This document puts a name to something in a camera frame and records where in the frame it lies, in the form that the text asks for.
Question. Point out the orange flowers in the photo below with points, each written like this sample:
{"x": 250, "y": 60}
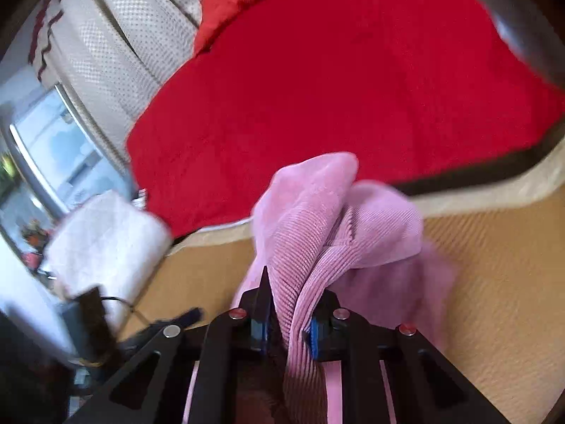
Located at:
{"x": 34, "y": 234}

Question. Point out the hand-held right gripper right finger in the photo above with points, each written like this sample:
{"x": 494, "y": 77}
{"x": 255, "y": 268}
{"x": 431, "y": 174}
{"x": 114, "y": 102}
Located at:
{"x": 315, "y": 335}

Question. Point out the red pillow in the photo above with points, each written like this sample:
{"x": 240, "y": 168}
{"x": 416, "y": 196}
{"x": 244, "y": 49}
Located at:
{"x": 229, "y": 13}

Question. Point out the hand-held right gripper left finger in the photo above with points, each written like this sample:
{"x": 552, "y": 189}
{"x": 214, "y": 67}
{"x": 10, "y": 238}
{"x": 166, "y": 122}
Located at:
{"x": 258, "y": 331}

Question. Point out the small patterned white pillow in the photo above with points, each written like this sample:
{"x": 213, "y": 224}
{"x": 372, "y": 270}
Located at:
{"x": 139, "y": 198}

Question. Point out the white quilted cushion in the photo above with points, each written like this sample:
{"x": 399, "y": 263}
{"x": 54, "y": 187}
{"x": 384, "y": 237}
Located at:
{"x": 106, "y": 238}

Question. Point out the silver flower-print refrigerator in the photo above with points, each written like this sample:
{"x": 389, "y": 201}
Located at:
{"x": 57, "y": 141}

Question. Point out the red blanket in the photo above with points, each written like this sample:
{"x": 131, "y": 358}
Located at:
{"x": 331, "y": 97}

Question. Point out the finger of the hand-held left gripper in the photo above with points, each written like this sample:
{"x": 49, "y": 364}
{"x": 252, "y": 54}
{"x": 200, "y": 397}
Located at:
{"x": 185, "y": 316}

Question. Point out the beige dotted curtain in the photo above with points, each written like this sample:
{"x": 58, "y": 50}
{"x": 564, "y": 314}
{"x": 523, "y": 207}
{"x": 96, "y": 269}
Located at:
{"x": 110, "y": 53}

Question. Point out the pink zip jacket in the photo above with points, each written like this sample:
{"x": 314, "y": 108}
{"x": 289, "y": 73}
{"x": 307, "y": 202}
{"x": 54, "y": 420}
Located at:
{"x": 309, "y": 238}

